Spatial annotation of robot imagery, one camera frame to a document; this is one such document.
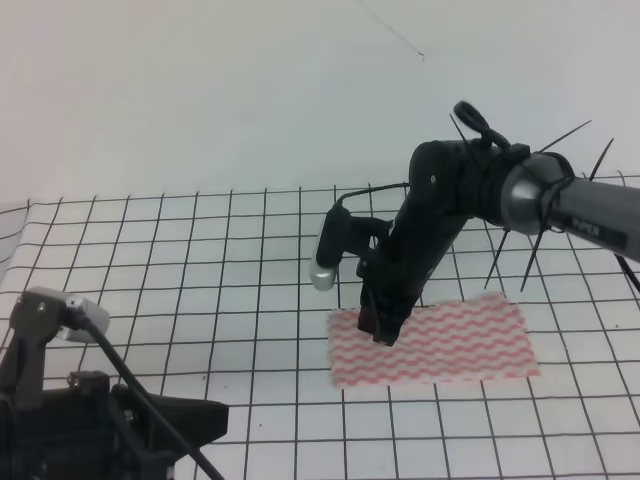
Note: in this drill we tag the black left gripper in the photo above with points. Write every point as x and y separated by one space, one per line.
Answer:
91 429

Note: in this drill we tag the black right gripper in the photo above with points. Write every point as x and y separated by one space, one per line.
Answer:
396 258

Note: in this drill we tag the pink wavy striped towel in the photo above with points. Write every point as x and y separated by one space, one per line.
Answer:
480 339

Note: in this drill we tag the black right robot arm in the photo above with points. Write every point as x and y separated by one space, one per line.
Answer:
449 183

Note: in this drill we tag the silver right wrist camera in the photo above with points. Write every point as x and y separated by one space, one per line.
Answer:
322 278

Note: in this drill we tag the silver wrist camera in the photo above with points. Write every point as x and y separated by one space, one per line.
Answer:
322 278
78 312

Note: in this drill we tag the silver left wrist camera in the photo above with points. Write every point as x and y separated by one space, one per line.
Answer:
78 312

